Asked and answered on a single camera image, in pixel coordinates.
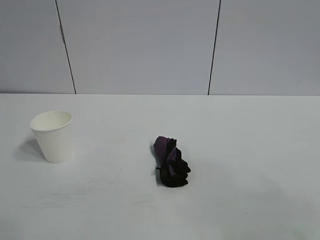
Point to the purple and black cloth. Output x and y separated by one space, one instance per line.
172 167

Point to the white paper cup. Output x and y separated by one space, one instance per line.
55 140

